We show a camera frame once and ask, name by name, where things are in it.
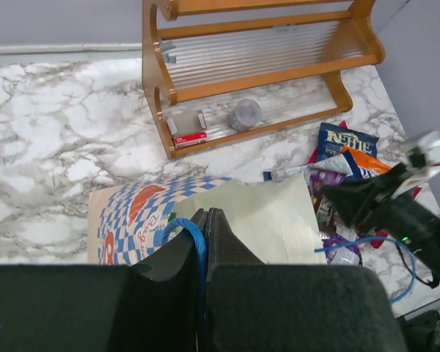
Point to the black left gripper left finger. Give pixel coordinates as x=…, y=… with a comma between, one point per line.
x=157, y=304

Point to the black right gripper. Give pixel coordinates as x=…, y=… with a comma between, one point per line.
x=402, y=217

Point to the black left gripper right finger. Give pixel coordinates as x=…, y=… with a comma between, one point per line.
x=251, y=306

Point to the purple snack packet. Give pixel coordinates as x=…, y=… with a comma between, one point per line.
x=345, y=255

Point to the orange candy packet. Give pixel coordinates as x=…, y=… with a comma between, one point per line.
x=368, y=165

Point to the pink real chips bag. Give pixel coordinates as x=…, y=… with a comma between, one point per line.
x=342, y=154

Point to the blue kettle chips bag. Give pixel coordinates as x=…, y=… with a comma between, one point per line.
x=331, y=138

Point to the checkered paper bag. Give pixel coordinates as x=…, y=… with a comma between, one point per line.
x=274, y=220

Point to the small clear plastic cup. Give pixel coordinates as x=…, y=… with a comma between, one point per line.
x=246, y=114

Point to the small red white box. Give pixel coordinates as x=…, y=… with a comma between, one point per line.
x=190, y=139

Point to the orange wooden rack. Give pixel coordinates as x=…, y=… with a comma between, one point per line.
x=188, y=63

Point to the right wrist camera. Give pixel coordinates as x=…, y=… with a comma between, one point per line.
x=423, y=157

